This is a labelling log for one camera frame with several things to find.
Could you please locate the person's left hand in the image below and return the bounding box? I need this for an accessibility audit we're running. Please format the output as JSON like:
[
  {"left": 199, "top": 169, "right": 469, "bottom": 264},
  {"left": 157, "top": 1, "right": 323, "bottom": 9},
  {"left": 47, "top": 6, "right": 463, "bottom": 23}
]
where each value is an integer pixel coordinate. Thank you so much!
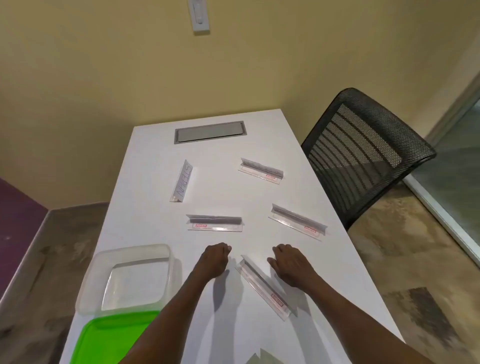
[{"left": 193, "top": 242, "right": 233, "bottom": 280}]

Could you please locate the person's right hand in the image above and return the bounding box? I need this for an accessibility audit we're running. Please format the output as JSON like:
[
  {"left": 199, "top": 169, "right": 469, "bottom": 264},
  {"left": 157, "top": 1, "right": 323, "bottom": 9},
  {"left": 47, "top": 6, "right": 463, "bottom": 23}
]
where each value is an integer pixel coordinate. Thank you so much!
[{"left": 266, "top": 243, "right": 320, "bottom": 290}]

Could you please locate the clear plastic container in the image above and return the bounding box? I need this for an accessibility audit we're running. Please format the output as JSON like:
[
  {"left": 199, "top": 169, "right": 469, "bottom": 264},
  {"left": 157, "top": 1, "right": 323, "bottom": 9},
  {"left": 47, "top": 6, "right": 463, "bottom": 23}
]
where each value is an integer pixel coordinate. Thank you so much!
[{"left": 74, "top": 243, "right": 177, "bottom": 316}]

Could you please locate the green plastic lid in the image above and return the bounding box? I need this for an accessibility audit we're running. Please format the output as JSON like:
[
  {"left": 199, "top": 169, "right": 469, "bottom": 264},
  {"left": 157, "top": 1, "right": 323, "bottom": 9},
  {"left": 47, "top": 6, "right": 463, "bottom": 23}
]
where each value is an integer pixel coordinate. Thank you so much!
[{"left": 76, "top": 309, "right": 162, "bottom": 364}]

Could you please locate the person's left forearm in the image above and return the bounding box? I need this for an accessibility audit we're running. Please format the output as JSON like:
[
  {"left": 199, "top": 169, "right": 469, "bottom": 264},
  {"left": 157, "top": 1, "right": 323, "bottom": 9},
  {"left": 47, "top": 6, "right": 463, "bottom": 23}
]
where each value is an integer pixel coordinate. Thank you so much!
[{"left": 119, "top": 271, "right": 217, "bottom": 364}]

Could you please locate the person's right forearm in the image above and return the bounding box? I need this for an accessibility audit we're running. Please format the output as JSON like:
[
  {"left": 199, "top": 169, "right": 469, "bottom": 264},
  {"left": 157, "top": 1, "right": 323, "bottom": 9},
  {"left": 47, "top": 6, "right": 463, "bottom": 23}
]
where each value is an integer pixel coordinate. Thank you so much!
[{"left": 288, "top": 275, "right": 438, "bottom": 364}]

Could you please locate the pale green shirt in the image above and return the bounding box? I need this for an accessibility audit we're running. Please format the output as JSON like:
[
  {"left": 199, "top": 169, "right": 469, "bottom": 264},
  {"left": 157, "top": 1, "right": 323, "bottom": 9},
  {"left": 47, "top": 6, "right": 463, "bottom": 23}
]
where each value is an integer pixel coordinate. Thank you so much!
[{"left": 245, "top": 347, "right": 288, "bottom": 364}]

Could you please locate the black mesh office chair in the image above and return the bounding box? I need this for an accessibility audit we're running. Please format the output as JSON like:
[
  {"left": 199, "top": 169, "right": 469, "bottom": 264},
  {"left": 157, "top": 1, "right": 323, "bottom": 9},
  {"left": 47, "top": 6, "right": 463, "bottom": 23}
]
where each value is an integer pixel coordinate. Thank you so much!
[{"left": 301, "top": 87, "right": 438, "bottom": 232}]

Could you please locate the white-framed glass door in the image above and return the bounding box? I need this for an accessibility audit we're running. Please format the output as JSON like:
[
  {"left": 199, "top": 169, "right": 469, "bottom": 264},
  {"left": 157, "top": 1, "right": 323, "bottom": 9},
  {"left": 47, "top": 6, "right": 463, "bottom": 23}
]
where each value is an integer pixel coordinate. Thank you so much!
[{"left": 403, "top": 71, "right": 480, "bottom": 269}]

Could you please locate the grey table cable hatch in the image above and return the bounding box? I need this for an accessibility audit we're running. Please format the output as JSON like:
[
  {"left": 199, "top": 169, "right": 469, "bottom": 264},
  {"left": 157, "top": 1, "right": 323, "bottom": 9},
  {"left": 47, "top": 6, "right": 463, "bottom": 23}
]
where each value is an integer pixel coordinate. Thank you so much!
[{"left": 173, "top": 120, "right": 248, "bottom": 145}]

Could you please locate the white wall switch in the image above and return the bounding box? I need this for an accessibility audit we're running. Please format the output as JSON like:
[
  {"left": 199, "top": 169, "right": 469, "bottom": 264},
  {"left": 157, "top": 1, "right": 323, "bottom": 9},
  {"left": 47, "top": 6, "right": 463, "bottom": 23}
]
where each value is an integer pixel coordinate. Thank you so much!
[{"left": 187, "top": 0, "right": 211, "bottom": 35}]

